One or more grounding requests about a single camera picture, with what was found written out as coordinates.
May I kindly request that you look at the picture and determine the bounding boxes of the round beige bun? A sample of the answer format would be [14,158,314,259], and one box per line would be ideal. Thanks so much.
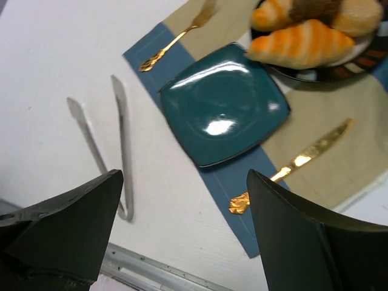
[331,0,384,38]

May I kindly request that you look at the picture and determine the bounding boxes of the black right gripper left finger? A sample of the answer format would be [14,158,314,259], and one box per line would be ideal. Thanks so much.
[1,170,124,290]

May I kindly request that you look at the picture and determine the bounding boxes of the round patterned dark plate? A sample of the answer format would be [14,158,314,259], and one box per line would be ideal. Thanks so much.
[250,1,387,82]

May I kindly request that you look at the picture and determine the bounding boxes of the striped orange croissant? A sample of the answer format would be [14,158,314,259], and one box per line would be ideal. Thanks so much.
[250,0,293,32]
[246,19,355,70]

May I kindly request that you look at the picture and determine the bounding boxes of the striped orange croissant back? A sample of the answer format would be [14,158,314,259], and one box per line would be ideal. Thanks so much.
[250,0,293,32]

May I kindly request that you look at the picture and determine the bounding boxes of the aluminium table edge rail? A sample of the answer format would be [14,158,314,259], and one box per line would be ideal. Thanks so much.
[101,243,227,290]

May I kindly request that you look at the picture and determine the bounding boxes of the gold fork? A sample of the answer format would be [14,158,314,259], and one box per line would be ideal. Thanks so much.
[139,0,217,72]

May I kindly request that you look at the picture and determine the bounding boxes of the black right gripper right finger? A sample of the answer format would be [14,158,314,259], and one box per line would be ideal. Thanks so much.
[247,170,387,291]

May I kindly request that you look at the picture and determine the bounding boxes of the brown chocolate croissant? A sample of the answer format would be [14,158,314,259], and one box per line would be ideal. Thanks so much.
[288,0,342,24]

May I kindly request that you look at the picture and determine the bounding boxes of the gold knife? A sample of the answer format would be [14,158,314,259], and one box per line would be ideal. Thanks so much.
[229,118,353,215]

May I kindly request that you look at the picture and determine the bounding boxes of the blue and beige placemat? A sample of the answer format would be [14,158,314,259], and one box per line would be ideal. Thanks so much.
[124,1,387,258]

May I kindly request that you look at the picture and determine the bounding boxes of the striped orange croissant front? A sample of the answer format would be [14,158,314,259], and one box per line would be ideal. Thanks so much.
[246,19,355,70]

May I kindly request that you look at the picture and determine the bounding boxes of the teal square plate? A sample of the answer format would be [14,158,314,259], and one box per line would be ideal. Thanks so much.
[159,42,291,168]

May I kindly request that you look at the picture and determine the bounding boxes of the silver metal tongs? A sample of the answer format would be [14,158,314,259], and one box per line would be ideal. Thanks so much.
[66,75,135,222]

